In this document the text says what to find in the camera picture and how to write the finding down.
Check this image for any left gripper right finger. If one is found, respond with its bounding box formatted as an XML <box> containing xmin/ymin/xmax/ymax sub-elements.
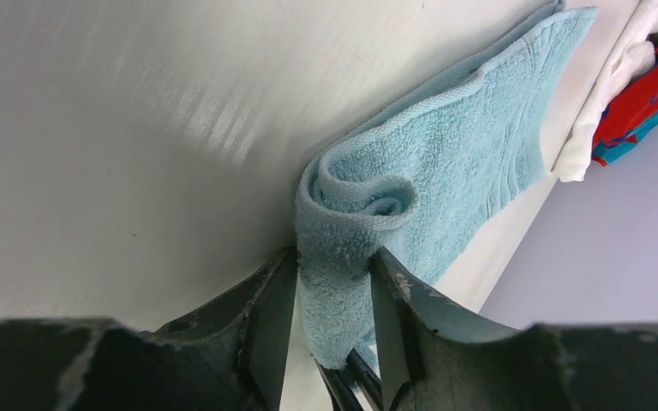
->
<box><xmin>369</xmin><ymin>249</ymin><xmax>658</xmax><ymax>410</ymax></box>

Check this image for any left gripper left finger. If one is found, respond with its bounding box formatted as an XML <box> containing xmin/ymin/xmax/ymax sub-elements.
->
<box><xmin>0</xmin><ymin>248</ymin><xmax>297</xmax><ymax>410</ymax></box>

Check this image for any red and teal patterned towel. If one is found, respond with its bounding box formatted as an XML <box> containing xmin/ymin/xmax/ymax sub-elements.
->
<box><xmin>591</xmin><ymin>44</ymin><xmax>658</xmax><ymax>166</ymax></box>

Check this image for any white crumpled towel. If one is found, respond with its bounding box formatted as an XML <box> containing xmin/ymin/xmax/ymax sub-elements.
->
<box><xmin>551</xmin><ymin>1</ymin><xmax>658</xmax><ymax>182</ymax></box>

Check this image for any light blue towel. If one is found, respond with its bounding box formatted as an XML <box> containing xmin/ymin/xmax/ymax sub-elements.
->
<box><xmin>296</xmin><ymin>1</ymin><xmax>597</xmax><ymax>369</ymax></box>

